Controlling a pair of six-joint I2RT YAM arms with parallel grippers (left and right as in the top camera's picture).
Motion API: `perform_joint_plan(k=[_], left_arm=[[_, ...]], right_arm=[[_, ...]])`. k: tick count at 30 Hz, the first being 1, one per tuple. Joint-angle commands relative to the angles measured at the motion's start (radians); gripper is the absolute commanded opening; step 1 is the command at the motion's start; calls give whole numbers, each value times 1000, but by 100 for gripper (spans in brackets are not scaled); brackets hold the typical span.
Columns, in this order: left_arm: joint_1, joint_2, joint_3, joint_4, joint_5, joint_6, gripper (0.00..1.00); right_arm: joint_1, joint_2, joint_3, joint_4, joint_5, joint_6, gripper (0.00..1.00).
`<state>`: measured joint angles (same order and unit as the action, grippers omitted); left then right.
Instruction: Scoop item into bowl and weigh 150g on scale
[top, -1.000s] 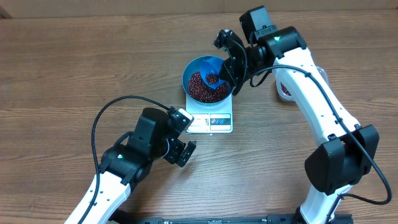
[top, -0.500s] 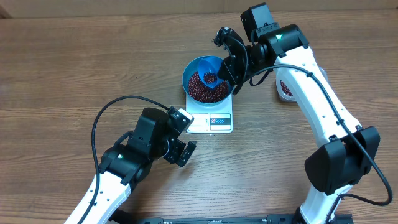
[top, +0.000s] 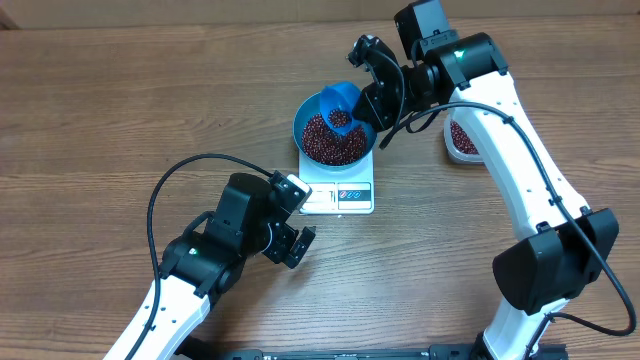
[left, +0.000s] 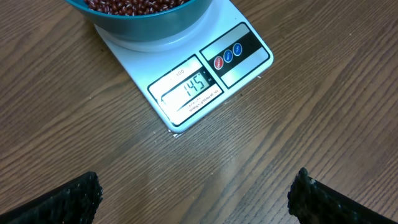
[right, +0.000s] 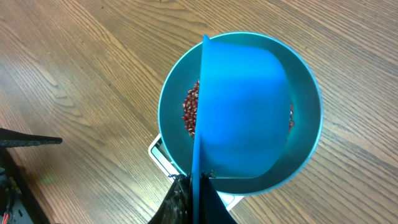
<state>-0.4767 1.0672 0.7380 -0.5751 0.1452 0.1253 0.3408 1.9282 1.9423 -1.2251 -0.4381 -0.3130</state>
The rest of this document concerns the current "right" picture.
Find blue metal bowl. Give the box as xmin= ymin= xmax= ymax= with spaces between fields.
xmin=158 ymin=32 xmax=323 ymax=195

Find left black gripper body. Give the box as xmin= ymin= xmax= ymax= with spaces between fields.
xmin=1 ymin=147 xmax=49 ymax=224

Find blue plastic measuring scoop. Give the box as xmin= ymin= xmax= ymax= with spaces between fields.
xmin=192 ymin=36 xmax=290 ymax=223

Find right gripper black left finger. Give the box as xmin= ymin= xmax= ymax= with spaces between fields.
xmin=148 ymin=174 xmax=192 ymax=224

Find red beans in bowl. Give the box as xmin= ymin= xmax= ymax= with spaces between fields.
xmin=181 ymin=78 xmax=295 ymax=139

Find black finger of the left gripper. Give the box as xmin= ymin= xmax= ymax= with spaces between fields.
xmin=1 ymin=128 xmax=62 ymax=147

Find white digital kitchen scale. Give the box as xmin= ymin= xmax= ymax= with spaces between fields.
xmin=148 ymin=134 xmax=244 ymax=211

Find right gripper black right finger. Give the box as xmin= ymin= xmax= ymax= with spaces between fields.
xmin=199 ymin=172 xmax=236 ymax=224

